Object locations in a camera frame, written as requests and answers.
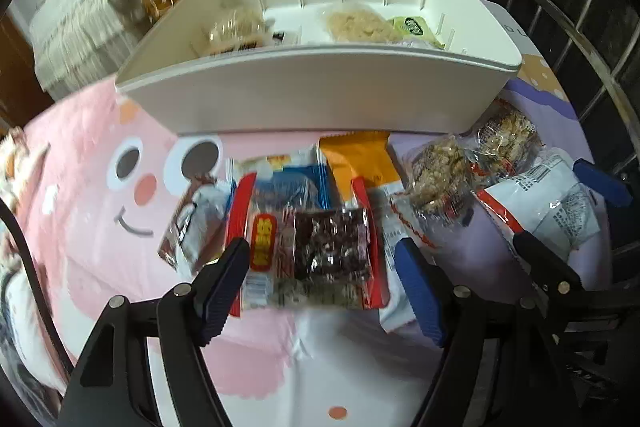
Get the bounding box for white red-striped snack bag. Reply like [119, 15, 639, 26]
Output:
[474, 147, 600, 262]

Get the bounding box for clear mixed grain packet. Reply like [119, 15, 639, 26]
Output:
[468, 98, 542, 180]

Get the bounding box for clear nut cluster packet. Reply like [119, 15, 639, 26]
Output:
[402, 134, 473, 227]

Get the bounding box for brown and white snack packet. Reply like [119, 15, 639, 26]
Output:
[158, 174, 232, 279]

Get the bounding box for orange and white snack packet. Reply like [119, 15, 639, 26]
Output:
[319, 131, 436, 333]

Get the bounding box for blue and white snack packet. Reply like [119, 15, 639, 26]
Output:
[226, 145, 332, 219]

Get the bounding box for red yellow label snack packet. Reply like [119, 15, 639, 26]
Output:
[226, 205, 288, 317]

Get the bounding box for yellow puffed snack packet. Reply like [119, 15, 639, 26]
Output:
[203, 8, 271, 56]

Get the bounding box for cartoon printed table cover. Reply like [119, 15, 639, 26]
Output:
[19, 0, 616, 427]

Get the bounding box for metal window security bars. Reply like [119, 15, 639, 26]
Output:
[474, 0, 640, 258]

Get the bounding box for green wrapped candy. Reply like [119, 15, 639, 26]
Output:
[390, 16, 445, 50]

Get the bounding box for white plastic organizer bin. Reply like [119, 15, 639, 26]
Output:
[115, 0, 522, 134]

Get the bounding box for beige cracker packet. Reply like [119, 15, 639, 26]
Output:
[321, 3, 404, 44]

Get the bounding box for white lace-covered bed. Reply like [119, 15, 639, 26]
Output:
[29, 0, 150, 101]

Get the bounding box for black cable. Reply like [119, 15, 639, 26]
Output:
[0, 196, 76, 388]

